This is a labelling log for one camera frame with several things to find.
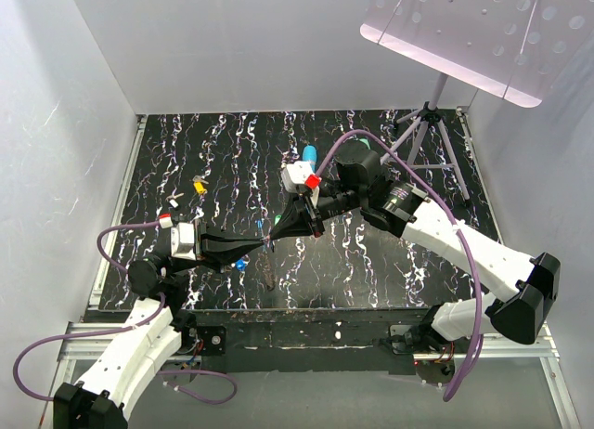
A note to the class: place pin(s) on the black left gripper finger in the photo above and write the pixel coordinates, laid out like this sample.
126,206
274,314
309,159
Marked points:
212,239
219,254

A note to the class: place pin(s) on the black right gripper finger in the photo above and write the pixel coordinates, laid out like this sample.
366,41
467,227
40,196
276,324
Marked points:
294,208
290,227

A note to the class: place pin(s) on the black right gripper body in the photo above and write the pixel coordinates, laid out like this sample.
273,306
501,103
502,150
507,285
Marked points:
340,200

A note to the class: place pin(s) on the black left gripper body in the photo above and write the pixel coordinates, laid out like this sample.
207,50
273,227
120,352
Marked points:
178,264

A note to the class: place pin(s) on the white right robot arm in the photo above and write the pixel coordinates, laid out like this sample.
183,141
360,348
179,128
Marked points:
521,289

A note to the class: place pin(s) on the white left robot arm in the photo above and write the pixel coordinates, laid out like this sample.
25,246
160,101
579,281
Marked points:
156,328

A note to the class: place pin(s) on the key with blue tag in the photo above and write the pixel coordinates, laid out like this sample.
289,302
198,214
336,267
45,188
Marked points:
241,265

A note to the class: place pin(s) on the blue toy microphone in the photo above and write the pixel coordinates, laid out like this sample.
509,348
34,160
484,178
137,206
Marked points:
309,154

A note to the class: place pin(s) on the lilac music stand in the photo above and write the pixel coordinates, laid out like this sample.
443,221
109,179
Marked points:
532,64

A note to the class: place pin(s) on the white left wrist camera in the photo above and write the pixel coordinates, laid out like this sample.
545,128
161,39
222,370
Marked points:
183,241

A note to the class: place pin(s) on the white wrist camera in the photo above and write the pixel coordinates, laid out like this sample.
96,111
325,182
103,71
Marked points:
298,177
183,241

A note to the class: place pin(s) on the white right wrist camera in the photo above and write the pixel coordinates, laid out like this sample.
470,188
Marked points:
298,177

